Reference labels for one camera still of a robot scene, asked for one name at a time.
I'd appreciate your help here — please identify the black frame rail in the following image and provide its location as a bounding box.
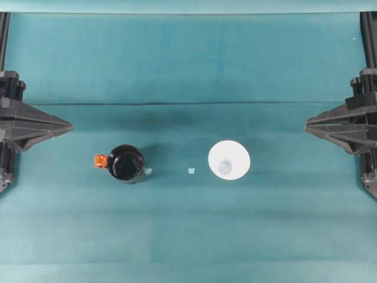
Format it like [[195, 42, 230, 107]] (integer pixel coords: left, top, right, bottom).
[[0, 11, 11, 71], [359, 11, 377, 71]]

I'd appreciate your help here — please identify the white paper cup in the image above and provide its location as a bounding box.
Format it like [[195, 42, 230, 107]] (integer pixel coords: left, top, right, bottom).
[[207, 140, 252, 182]]

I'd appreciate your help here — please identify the black red-handled cup holder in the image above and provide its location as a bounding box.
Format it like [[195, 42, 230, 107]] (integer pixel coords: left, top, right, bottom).
[[94, 143, 145, 186]]

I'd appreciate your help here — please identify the blue-green backdrop cloth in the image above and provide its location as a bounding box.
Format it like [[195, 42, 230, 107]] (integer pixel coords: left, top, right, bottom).
[[0, 0, 377, 14]]

